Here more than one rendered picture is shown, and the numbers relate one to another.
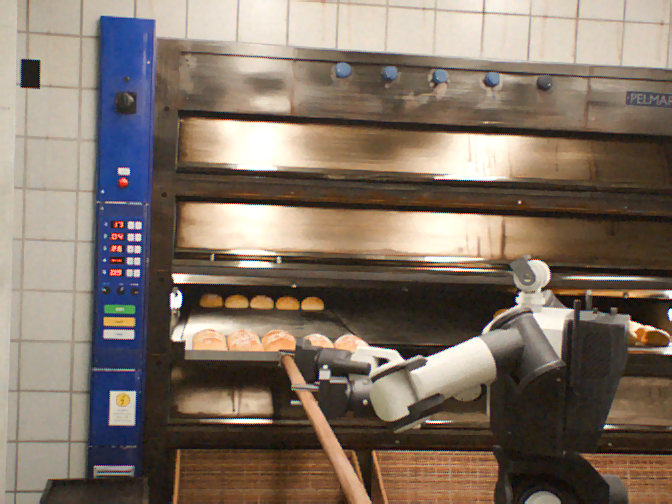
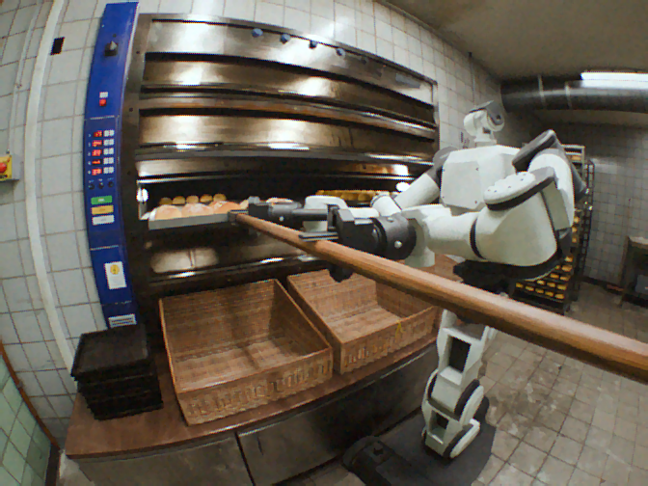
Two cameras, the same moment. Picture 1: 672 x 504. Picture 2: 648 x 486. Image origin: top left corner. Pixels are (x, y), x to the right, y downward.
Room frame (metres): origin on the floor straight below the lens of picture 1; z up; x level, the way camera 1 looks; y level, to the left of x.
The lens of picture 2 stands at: (1.62, 0.24, 1.29)
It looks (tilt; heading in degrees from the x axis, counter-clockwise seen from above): 12 degrees down; 335
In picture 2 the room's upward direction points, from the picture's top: straight up
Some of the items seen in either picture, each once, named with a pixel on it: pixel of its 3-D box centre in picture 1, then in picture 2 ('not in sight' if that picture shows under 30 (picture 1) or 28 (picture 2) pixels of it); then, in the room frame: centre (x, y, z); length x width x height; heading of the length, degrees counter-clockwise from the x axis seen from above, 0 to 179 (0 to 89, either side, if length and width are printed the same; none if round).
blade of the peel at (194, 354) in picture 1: (278, 345); (220, 211); (2.71, 0.16, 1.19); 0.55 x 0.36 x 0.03; 99
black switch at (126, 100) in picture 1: (125, 93); (111, 41); (2.71, 0.64, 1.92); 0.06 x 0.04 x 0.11; 97
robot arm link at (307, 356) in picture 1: (318, 363); (269, 217); (2.43, 0.03, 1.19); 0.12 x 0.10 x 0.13; 64
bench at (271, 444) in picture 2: not in sight; (339, 386); (2.60, -0.32, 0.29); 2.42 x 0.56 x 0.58; 97
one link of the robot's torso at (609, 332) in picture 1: (554, 372); (499, 200); (2.02, -0.50, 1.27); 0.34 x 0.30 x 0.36; 159
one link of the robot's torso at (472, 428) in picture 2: not in sight; (450, 431); (2.05, -0.58, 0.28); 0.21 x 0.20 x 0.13; 98
